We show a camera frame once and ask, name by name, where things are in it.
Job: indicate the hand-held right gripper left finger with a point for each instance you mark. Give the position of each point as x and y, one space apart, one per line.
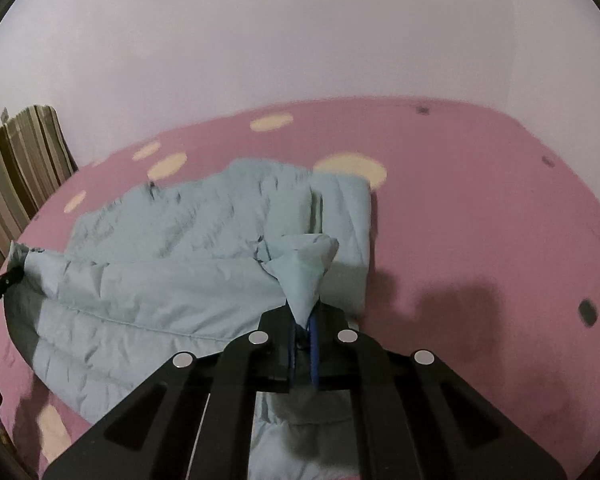
292 355

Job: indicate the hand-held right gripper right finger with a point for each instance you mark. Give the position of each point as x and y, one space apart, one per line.
314 355

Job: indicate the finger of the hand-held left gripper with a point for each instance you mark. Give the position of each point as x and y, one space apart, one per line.
0 287

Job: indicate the light blue puffer jacket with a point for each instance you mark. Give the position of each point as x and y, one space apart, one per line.
180 270

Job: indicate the striped cushion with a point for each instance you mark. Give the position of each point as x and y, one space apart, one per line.
20 175

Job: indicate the pink dotted bed sheet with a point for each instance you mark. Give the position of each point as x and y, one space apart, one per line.
470 200

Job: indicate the white wall switch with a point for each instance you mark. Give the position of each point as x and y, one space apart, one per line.
4 113

